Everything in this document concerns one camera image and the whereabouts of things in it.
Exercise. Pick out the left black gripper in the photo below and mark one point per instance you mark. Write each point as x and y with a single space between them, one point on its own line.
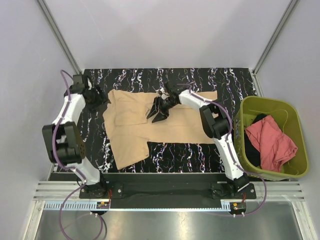
102 99

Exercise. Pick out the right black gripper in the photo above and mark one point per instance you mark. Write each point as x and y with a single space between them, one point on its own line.
159 117

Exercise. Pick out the beige t shirt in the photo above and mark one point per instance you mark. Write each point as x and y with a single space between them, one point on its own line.
129 130

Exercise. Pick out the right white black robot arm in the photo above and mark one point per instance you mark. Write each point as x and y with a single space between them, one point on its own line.
216 124

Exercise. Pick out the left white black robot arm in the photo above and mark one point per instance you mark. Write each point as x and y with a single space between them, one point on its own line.
62 138

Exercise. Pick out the black t shirt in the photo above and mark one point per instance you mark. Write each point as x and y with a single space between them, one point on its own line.
252 141

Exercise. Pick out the left small controller board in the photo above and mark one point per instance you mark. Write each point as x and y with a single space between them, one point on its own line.
103 204

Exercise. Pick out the small controller board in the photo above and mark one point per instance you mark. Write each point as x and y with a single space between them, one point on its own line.
239 206
103 204

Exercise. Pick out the olive green plastic bin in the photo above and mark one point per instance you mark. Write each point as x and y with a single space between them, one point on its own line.
288 120

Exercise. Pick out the right small controller board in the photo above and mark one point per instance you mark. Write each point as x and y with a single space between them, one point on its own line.
239 206

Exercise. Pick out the pink t shirt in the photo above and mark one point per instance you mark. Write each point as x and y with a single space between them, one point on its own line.
276 148

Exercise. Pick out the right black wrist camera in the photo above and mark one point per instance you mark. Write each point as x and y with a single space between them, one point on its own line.
169 88

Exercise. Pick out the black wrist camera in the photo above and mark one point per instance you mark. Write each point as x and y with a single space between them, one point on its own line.
169 88
81 81

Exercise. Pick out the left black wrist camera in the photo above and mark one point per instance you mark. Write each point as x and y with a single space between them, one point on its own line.
81 81

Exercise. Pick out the left aluminium corner post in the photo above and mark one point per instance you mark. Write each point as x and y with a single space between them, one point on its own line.
58 35

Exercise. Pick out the aluminium corner post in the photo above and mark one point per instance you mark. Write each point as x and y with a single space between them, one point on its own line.
276 34
58 35

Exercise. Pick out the aluminium frame rail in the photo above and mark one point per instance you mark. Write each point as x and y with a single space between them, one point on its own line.
57 195

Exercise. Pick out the right aluminium corner post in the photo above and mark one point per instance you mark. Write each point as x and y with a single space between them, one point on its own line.
276 34

